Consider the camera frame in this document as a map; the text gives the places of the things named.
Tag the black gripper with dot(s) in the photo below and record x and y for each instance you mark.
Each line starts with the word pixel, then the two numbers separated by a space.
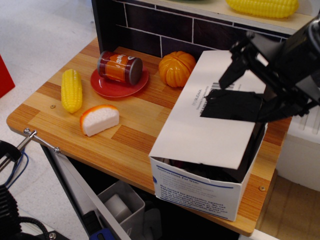
pixel 284 66

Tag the white cardboard box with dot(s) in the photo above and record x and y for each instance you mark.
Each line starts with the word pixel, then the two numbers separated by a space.
pixel 204 163

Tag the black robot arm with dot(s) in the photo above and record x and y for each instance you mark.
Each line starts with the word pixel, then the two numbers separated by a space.
pixel 248 109

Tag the yellow toy corn on shelf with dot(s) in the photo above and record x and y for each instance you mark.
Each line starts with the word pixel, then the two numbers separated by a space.
pixel 265 8

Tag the wooden shelf board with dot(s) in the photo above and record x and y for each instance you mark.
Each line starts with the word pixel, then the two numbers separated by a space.
pixel 162 16

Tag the orange toy pumpkin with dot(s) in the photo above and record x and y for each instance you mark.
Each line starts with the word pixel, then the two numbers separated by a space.
pixel 175 68

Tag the red orange toy can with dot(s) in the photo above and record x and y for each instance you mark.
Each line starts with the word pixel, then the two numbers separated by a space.
pixel 120 67

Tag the red toy plate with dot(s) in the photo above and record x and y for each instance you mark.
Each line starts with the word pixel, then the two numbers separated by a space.
pixel 115 89

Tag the white orange cheese wedge toy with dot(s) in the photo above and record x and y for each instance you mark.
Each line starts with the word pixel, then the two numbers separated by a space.
pixel 98 119

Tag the yellow toy corn on table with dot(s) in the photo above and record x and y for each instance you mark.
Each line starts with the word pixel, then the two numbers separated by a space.
pixel 71 91

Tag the grey plastic bin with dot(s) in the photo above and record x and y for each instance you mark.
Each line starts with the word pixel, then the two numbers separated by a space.
pixel 127 207

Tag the red box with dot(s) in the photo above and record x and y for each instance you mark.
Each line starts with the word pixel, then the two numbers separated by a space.
pixel 6 81

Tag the metal clamp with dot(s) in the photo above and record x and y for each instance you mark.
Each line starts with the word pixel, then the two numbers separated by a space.
pixel 10 153

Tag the blue black tool handle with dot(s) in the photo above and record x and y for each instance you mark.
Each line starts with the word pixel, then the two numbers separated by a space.
pixel 95 229

